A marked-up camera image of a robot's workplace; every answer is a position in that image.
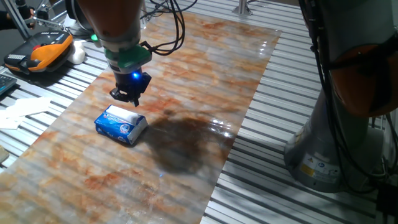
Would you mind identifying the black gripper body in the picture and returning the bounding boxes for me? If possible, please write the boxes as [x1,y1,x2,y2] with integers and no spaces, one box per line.
[114,70,146,96]

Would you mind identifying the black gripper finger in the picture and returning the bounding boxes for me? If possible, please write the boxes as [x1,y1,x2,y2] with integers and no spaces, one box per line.
[136,73,152,108]
[109,88,138,107]

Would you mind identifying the dark sleeved forearm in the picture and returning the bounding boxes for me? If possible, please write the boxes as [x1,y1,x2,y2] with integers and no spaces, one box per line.
[0,11,22,31]

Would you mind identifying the operator hand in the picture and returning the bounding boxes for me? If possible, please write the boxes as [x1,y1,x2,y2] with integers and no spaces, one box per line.
[21,7,35,30]

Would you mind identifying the blue tissue pack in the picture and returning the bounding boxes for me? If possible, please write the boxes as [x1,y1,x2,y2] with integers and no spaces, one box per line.
[94,105,149,146]

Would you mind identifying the orange marble pattern mat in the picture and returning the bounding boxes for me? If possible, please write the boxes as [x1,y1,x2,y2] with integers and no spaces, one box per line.
[0,11,282,224]

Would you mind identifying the white rounded object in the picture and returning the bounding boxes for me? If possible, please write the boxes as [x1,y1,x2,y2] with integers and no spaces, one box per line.
[67,40,86,65]

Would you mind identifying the orange and black teach pendant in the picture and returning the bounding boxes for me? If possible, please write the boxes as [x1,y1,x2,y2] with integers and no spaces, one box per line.
[3,30,74,75]

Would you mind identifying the white paper sheet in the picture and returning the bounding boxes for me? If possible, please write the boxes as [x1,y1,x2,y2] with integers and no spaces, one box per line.
[0,109,25,130]
[6,96,52,118]

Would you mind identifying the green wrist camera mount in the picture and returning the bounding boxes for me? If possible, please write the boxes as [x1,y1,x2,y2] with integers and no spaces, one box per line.
[104,45,153,75]

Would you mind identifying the aluminium post with foot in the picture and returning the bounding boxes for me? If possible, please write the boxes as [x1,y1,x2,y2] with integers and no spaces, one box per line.
[231,0,253,16]

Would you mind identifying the grey aluminium frame beam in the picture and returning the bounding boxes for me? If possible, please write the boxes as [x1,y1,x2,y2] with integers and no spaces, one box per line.
[1,0,32,40]

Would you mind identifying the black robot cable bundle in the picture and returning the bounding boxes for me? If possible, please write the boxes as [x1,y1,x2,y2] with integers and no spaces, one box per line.
[139,0,398,195]

